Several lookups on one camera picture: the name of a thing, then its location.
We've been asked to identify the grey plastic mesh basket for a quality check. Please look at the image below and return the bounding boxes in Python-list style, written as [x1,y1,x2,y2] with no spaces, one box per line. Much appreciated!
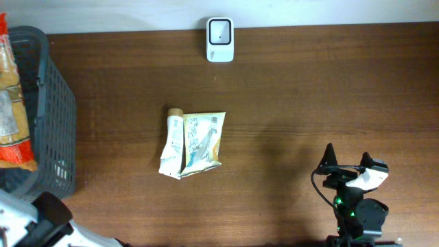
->
[1,26,77,201]

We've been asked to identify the white barcode scanner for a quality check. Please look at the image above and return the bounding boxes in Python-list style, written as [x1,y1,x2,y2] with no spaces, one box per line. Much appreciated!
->
[206,17,235,62]

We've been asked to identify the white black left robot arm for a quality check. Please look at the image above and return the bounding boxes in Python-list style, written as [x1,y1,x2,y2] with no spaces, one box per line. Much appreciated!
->
[1,190,129,247]

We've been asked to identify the white tube brown cap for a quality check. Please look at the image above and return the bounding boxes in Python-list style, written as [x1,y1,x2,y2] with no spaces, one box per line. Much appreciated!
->
[158,108,184,180]

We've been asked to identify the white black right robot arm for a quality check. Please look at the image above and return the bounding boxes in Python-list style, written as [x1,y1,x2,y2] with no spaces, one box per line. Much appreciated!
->
[311,143,398,247]

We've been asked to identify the orange cracker package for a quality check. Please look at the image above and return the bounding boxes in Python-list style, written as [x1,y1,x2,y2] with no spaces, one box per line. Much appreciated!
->
[1,12,38,172]

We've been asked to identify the cream snack bag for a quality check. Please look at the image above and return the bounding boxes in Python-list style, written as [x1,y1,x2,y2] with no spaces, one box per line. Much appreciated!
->
[180,112,226,178]

